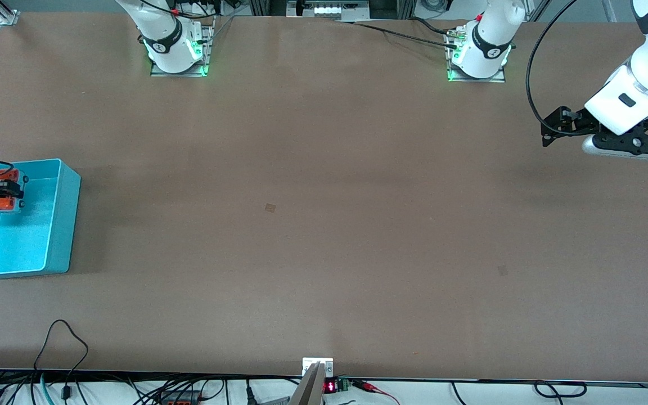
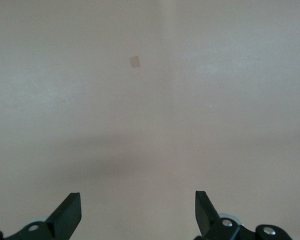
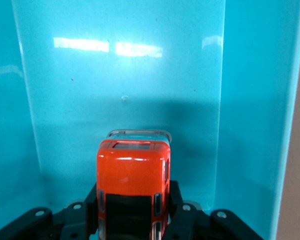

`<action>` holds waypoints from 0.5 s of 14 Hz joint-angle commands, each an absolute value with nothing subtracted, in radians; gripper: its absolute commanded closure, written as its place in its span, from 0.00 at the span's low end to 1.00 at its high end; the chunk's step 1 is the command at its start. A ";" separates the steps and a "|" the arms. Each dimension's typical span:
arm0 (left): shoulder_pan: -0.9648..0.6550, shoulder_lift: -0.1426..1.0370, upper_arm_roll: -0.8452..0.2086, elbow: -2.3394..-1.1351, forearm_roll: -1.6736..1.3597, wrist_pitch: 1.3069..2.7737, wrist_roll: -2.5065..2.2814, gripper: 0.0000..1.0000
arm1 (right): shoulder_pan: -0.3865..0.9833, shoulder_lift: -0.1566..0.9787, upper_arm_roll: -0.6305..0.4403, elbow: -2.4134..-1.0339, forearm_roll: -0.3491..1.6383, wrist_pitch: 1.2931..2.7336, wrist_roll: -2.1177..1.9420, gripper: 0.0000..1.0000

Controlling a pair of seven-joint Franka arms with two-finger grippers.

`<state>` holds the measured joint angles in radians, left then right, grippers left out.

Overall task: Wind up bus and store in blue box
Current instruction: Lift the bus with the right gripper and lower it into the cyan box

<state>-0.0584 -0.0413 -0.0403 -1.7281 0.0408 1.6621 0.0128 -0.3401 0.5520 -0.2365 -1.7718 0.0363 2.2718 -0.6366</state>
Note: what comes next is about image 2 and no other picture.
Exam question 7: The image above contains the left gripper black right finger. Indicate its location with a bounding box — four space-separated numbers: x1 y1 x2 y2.
192 190 295 240

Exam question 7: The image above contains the brown tape patch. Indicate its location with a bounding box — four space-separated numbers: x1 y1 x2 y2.
129 55 142 69

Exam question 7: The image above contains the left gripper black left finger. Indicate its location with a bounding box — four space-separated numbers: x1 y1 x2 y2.
0 192 82 240

